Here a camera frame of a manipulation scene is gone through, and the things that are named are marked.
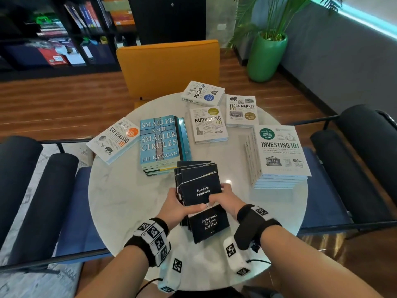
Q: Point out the person's left hand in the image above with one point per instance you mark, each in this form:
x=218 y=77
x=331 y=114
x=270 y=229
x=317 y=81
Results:
x=176 y=211

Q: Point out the person's right hand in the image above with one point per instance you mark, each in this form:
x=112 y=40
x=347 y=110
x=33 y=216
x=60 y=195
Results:
x=229 y=200

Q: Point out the thin black book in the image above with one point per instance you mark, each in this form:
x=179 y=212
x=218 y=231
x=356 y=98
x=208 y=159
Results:
x=211 y=226

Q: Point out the group of small black books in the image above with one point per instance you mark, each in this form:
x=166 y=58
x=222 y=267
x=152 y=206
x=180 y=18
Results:
x=192 y=169

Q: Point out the white book with green circle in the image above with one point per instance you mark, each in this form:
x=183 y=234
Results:
x=279 y=152

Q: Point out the teal hardcover book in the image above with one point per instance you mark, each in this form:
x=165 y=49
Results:
x=188 y=142

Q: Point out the light blue paperback book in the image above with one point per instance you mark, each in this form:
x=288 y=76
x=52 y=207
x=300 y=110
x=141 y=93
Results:
x=158 y=139

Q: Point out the white book with grey bars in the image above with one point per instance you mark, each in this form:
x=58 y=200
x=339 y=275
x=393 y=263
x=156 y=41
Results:
x=207 y=124

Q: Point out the white book with gold circle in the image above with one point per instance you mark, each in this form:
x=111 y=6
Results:
x=242 y=111

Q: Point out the white book with body sketches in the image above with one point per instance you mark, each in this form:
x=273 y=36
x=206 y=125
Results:
x=201 y=93

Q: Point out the person's right forearm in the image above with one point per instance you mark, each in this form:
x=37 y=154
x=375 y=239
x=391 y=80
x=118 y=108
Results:
x=310 y=266

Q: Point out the row of shelved books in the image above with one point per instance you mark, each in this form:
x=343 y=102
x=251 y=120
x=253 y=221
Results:
x=83 y=15

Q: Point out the black marker-tagged wristband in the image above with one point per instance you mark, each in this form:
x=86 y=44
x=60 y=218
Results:
x=251 y=226
x=149 y=242

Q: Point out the white marble table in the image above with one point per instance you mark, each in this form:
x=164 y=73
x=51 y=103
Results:
x=124 y=198

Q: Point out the black roll-cushion lounge chair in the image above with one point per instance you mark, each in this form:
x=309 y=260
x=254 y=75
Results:
x=31 y=198
x=356 y=158

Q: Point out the orange upholstered chair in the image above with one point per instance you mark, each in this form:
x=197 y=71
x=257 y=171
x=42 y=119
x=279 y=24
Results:
x=167 y=68

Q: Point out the green plant pot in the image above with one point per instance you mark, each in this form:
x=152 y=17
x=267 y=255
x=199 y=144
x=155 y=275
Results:
x=266 y=58

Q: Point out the grey patterned rug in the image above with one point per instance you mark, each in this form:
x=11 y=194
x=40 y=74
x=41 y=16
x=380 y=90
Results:
x=31 y=282

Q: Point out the black cabinet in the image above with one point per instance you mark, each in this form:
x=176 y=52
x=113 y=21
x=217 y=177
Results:
x=167 y=21

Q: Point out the green palm plant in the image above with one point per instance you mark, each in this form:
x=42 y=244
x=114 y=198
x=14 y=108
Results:
x=279 y=15

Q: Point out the red box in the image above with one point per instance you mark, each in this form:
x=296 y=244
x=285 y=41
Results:
x=52 y=57

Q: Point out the black bookshelf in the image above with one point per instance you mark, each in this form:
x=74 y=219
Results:
x=31 y=71

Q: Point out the orange striped boxes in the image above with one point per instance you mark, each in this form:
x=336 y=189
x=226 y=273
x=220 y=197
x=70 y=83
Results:
x=121 y=15

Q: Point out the white marker-tagged wrist camera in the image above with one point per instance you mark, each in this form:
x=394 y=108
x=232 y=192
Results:
x=235 y=257
x=172 y=273

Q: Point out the white wall outlet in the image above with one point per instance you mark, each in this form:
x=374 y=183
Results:
x=221 y=26

